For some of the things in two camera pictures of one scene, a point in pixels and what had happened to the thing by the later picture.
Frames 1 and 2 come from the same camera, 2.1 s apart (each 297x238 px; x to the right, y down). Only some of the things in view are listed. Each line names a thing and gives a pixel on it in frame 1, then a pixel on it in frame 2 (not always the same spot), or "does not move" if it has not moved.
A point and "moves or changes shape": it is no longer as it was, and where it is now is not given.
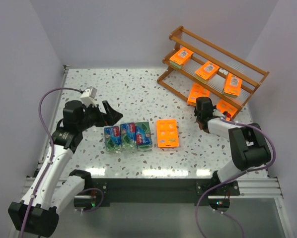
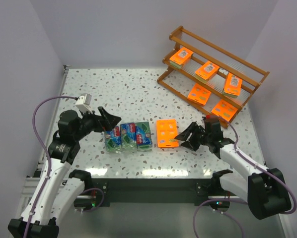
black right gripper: x=201 y=118 -> x=201 y=135
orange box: x=197 y=91 moves or changes shape
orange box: x=167 y=133 does not move
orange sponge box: x=206 y=72 does not move
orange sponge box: x=223 y=105 does not move
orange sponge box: x=232 y=85 does not move
